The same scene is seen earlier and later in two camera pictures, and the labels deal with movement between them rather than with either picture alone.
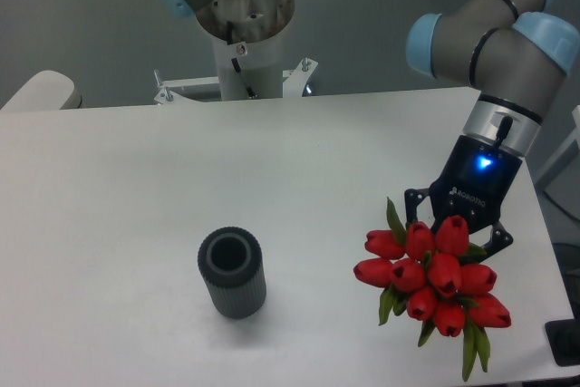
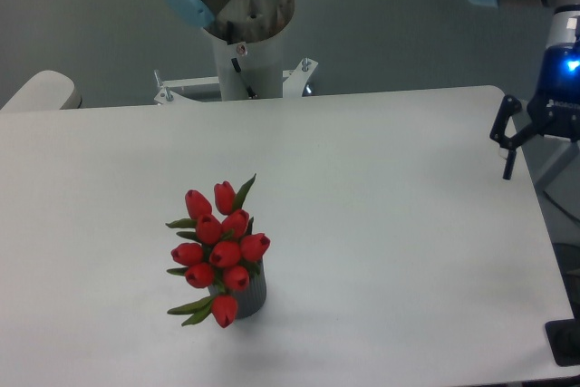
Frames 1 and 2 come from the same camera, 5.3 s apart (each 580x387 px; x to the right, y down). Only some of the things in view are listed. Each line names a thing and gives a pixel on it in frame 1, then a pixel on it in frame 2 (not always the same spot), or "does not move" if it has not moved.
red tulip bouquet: x=433 y=274 -> x=224 y=256
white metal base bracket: x=294 y=82 does not move
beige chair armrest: x=47 y=90 does not move
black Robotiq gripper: x=473 y=183 -> x=555 y=108
